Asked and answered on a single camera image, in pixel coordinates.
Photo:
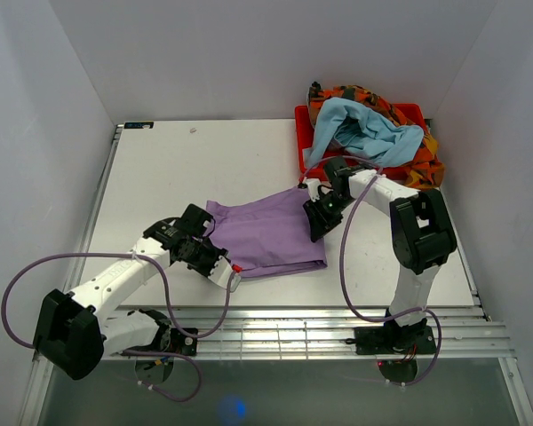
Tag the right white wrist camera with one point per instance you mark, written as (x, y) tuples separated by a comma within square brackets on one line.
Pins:
[(314, 187)]

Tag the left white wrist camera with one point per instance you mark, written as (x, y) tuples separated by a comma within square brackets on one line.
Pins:
[(225, 275)]

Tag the red plastic bin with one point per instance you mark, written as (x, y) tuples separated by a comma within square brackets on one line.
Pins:
[(305, 134)]

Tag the aluminium rail frame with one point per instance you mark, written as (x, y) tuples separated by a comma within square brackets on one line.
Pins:
[(281, 355)]

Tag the black label sticker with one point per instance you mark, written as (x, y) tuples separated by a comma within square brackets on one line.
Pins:
[(138, 125)]

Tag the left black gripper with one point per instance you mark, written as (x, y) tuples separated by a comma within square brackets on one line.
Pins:
[(217, 252)]

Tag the purple trousers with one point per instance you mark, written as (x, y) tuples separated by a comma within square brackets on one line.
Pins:
[(268, 237)]

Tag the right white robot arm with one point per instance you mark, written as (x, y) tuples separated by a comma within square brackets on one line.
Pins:
[(423, 238)]

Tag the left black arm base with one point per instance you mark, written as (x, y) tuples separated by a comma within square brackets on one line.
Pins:
[(174, 341)]

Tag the light blue trousers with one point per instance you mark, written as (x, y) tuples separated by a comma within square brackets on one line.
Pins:
[(362, 132)]

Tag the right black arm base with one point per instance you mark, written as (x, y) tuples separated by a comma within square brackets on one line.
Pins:
[(381, 340)]

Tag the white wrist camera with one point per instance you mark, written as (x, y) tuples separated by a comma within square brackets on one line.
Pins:
[(314, 187), (225, 275)]

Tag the orange camouflage trousers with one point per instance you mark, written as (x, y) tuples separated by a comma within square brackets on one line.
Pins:
[(423, 172)]

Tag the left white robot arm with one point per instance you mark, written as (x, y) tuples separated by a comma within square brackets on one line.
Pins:
[(75, 330)]

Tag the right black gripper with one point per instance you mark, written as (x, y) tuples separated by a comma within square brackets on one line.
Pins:
[(320, 224)]

